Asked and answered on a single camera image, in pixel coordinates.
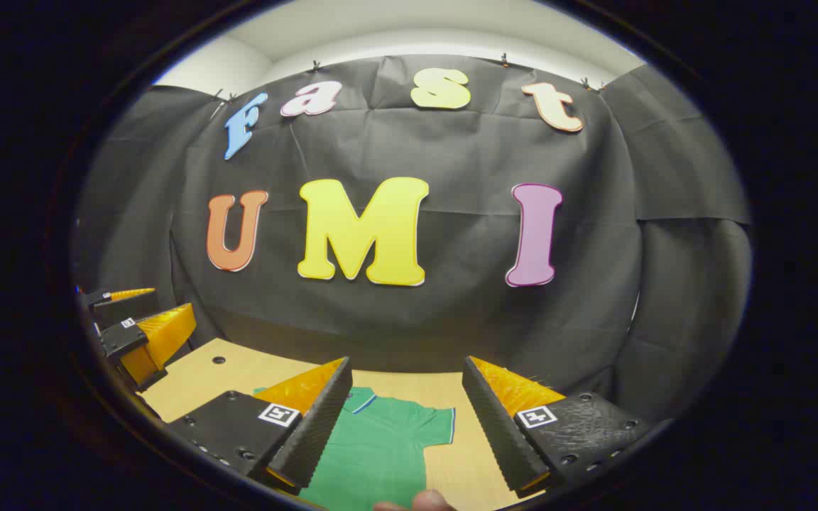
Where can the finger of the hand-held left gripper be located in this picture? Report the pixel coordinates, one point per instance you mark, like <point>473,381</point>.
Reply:
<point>96,297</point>
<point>119,341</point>

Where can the black backdrop cloth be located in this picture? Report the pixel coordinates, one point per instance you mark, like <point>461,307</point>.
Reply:
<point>466,142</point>

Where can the green T-shirt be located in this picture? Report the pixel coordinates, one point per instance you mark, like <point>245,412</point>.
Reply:
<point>380,454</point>

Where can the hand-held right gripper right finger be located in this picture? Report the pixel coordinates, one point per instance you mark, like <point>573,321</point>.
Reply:
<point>494,433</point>

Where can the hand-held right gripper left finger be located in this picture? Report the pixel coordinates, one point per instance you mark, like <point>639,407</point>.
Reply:
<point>317,433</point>

